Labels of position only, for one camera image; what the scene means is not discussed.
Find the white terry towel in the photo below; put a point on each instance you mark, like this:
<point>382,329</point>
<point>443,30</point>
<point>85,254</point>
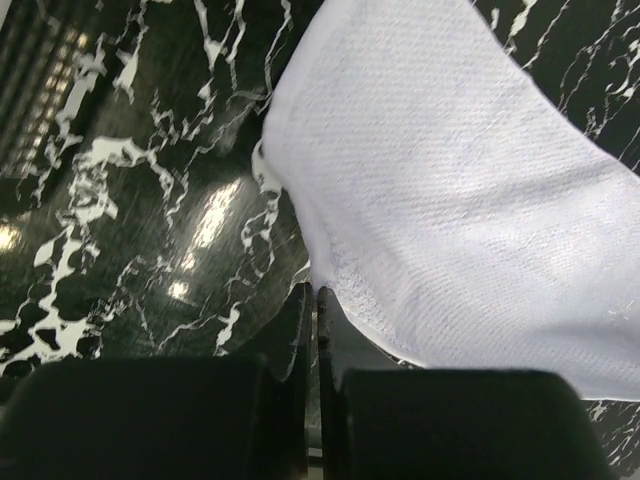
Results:
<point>460,219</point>

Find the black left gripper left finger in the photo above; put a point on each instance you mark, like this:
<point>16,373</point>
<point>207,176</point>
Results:
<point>239,416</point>

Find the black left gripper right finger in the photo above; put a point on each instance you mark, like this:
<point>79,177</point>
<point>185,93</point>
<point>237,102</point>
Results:
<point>384,421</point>

